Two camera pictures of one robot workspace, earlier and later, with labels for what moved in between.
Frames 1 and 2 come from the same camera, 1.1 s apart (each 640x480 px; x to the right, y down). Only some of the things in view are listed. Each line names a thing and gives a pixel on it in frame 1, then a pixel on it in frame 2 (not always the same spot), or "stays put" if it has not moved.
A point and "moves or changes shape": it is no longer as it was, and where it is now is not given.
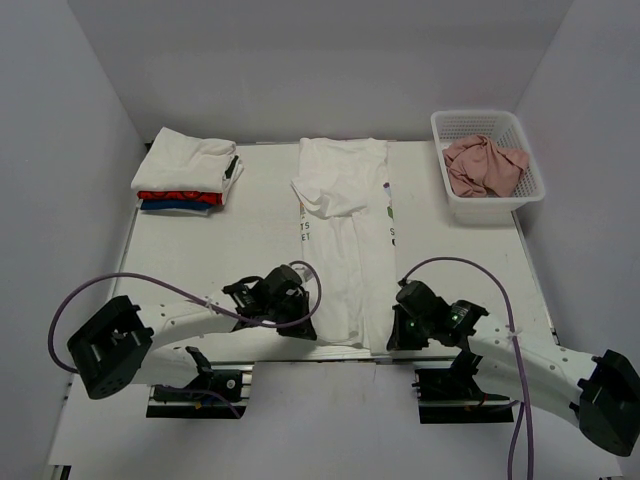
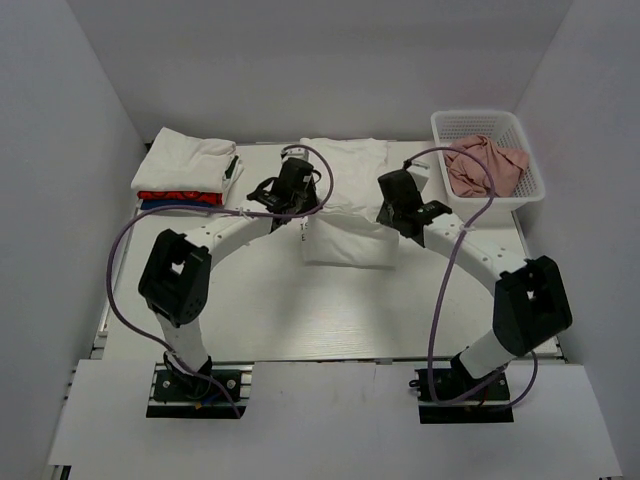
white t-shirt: [348, 234] moves or changes shape
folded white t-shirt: [171, 161] stays put
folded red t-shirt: [215, 197] stays put
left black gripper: [303, 330] to [313, 201]
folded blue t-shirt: [159, 204] stays put
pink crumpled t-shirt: [479, 168] stays put
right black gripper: [400, 341] to [383, 216]
